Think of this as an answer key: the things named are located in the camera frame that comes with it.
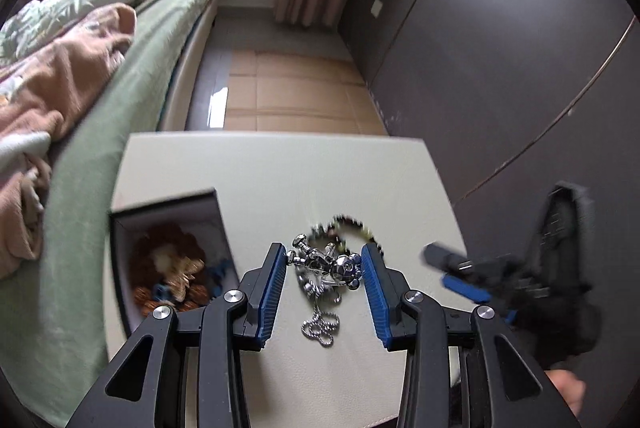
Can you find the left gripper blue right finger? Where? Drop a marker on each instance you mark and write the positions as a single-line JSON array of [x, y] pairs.
[[385, 289]]

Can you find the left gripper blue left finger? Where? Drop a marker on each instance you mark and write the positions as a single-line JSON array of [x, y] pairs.
[[262, 288]]

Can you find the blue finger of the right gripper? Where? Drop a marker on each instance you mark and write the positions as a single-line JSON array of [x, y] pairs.
[[445, 260], [478, 296]]

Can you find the black square jewelry box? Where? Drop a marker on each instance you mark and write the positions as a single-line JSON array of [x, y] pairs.
[[193, 223]]

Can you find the right human hand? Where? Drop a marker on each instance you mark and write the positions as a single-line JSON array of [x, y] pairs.
[[571, 388]]

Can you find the cardboard floor sheets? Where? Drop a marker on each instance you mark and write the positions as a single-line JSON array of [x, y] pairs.
[[281, 92]]

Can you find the green sheet bed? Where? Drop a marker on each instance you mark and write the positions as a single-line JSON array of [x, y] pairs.
[[53, 344]]

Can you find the pink fleece blanket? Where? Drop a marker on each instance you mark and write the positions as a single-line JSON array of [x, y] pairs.
[[42, 99]]

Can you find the white wall switch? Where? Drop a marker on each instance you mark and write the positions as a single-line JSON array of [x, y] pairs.
[[376, 8]]

